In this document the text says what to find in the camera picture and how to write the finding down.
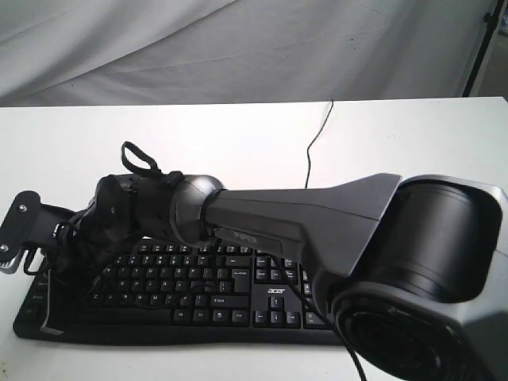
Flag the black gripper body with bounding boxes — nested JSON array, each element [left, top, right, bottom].
[[47, 210, 140, 294]]

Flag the black acer keyboard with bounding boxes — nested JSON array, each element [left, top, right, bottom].
[[13, 239, 339, 345]]

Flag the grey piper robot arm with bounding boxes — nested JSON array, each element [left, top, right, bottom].
[[48, 158, 507, 380]]

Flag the grey backdrop cloth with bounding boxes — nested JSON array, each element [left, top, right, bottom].
[[1, 1, 493, 106]]

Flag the black tripod stand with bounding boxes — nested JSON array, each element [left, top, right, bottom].
[[461, 1, 507, 98]]

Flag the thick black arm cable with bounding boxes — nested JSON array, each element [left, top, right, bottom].
[[269, 253, 368, 381]]

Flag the black keyboard cable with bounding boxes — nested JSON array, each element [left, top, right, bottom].
[[304, 98, 335, 191]]

